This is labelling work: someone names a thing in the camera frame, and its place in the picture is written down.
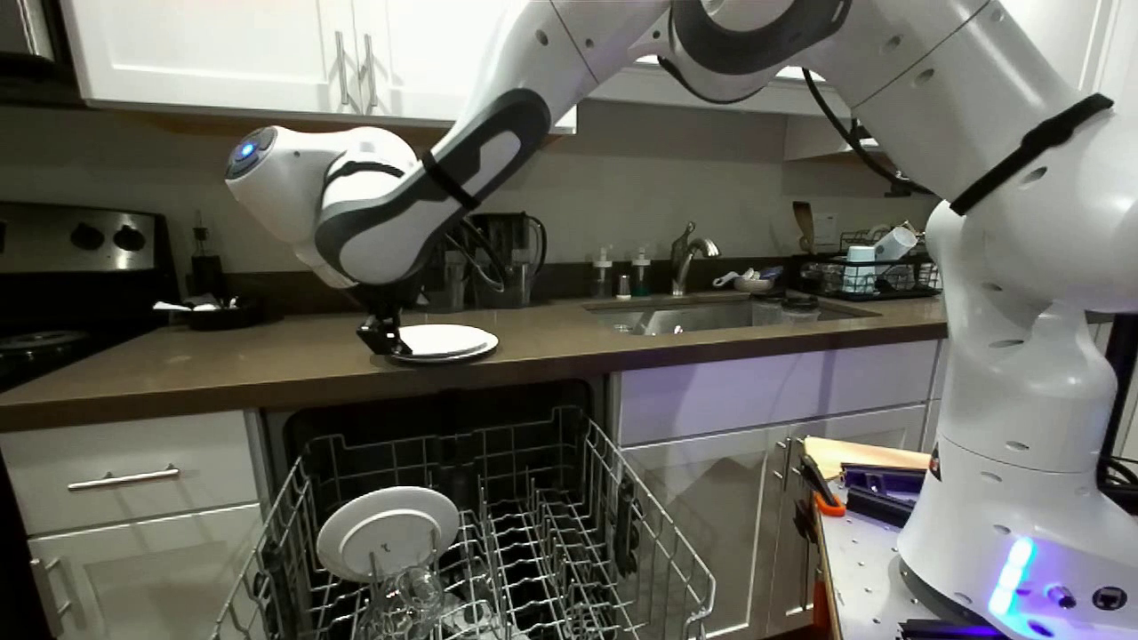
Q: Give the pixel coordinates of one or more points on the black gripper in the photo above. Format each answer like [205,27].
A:
[384,298]

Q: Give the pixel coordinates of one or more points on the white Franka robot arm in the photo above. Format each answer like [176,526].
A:
[1017,356]

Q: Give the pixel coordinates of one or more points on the black coffee maker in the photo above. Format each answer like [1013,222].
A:
[508,269]

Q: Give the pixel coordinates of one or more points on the black pan with white paper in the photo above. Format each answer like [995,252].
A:
[200,309]

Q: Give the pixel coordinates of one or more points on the dark glass bottle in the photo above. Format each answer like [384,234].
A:
[208,270]

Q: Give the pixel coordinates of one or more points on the white cup in rack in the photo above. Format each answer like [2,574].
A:
[384,534]

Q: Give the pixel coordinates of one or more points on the small soap bottle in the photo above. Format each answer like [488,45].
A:
[642,273]
[601,273]

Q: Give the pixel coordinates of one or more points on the clear drinking glass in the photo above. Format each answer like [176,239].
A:
[411,610]

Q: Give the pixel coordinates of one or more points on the chrome faucet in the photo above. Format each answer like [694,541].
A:
[681,262]

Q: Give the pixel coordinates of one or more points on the steel kitchen sink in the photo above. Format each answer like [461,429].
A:
[712,317]

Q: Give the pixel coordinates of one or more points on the white cabinet door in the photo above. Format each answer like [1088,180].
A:
[144,582]

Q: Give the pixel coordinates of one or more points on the white sink drawer front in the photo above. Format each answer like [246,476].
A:
[733,393]

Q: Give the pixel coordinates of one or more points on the white sink cabinet doors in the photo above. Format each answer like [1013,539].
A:
[749,509]

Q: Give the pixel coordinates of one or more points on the wooden utensil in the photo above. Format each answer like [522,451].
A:
[803,227]

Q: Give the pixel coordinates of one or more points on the dark range hood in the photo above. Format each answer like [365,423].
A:
[22,28]

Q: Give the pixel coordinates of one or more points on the black dish drying rack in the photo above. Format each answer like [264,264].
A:
[876,279]

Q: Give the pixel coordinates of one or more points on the black clamp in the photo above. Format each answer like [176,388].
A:
[883,486]

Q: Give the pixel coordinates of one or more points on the robot mounting table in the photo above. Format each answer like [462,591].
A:
[858,568]

